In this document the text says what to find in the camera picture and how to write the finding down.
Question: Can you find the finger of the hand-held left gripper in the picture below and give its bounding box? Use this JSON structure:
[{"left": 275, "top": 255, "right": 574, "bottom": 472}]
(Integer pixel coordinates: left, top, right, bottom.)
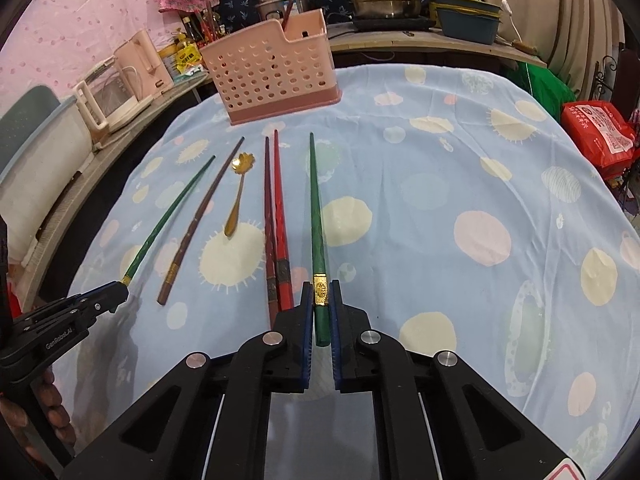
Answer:
[
  {"left": 80, "top": 294, "right": 127, "bottom": 318},
  {"left": 74, "top": 282, "right": 129, "bottom": 306}
]

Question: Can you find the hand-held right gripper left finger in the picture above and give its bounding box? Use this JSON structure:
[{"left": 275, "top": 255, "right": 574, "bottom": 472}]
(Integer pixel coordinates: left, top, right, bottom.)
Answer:
[{"left": 70, "top": 281, "right": 316, "bottom": 480}]

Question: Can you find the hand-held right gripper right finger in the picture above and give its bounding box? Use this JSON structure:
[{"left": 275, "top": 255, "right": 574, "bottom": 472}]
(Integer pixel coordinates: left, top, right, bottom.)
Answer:
[{"left": 330, "top": 280, "right": 586, "bottom": 480}]

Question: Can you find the green chopstick gold band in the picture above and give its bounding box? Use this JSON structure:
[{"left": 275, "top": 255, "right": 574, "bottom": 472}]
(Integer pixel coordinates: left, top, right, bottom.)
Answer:
[{"left": 122, "top": 155, "right": 217, "bottom": 283}]

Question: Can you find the pink perforated utensil holder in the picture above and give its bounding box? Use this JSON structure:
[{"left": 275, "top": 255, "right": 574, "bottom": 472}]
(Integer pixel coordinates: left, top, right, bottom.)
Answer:
[{"left": 199, "top": 8, "right": 343, "bottom": 125}]

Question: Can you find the person's left hand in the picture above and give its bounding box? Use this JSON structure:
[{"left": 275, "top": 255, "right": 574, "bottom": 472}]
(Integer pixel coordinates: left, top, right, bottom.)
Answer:
[{"left": 0, "top": 367, "right": 76, "bottom": 466}]

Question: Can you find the dark red chopstick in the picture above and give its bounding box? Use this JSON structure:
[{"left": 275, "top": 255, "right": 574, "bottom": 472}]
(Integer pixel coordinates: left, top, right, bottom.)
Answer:
[{"left": 263, "top": 136, "right": 282, "bottom": 318}]

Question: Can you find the gold flower spoon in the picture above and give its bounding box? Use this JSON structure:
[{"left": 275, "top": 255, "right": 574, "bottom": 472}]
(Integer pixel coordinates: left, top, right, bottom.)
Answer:
[{"left": 223, "top": 152, "right": 256, "bottom": 238}]

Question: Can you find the white glass kettle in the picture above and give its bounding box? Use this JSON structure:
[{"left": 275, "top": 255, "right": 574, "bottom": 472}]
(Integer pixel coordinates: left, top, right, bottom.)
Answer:
[{"left": 71, "top": 57, "right": 153, "bottom": 136}]

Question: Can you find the blue dotted tablecloth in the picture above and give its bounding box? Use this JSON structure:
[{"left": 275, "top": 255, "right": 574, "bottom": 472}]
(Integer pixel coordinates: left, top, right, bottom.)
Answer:
[{"left": 50, "top": 65, "right": 640, "bottom": 480}]

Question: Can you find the pink electric kettle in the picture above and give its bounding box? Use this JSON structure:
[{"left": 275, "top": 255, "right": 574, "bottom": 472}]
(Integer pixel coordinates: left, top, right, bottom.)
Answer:
[{"left": 114, "top": 29, "right": 175, "bottom": 98}]

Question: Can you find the yellow label oil bottle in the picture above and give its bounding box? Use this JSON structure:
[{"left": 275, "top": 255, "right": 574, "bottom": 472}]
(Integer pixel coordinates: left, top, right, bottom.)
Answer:
[{"left": 172, "top": 15, "right": 202, "bottom": 70}]

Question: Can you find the pink dotted cloth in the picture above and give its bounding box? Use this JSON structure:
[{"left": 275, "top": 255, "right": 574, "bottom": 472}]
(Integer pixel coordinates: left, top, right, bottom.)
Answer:
[{"left": 0, "top": 0, "right": 201, "bottom": 116}]

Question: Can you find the black induction cooker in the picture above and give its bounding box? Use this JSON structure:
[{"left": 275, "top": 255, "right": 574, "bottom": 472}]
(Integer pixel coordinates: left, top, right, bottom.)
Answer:
[{"left": 350, "top": 16, "right": 437, "bottom": 31}]

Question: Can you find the silver rice cooker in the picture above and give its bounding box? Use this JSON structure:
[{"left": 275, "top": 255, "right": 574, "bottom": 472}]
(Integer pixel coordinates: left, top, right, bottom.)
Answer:
[{"left": 255, "top": 0, "right": 321, "bottom": 23}]

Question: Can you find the green plastic bag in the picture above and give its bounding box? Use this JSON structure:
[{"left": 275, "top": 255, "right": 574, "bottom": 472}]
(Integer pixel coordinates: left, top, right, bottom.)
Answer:
[{"left": 515, "top": 60, "right": 578, "bottom": 121}]

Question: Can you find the red plastic bag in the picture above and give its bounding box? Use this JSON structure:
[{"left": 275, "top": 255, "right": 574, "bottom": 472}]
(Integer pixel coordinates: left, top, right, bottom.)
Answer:
[{"left": 560, "top": 101, "right": 638, "bottom": 171}]

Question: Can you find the blue rectangular basin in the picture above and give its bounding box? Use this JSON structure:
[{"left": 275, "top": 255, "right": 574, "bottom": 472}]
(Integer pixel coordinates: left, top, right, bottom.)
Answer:
[{"left": 437, "top": 10, "right": 501, "bottom": 45}]

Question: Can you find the teal yellow-rimmed basin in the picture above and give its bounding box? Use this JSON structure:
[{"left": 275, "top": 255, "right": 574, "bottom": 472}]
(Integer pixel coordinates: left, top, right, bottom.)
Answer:
[{"left": 429, "top": 0, "right": 502, "bottom": 21}]

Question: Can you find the beige curtain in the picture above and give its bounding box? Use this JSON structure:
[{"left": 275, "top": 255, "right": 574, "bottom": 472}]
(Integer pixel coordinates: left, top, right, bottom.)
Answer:
[{"left": 472, "top": 0, "right": 626, "bottom": 101}]

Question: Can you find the white hanging cord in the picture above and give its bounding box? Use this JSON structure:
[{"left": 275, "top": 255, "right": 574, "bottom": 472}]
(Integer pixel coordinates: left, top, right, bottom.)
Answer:
[{"left": 492, "top": 0, "right": 526, "bottom": 46}]

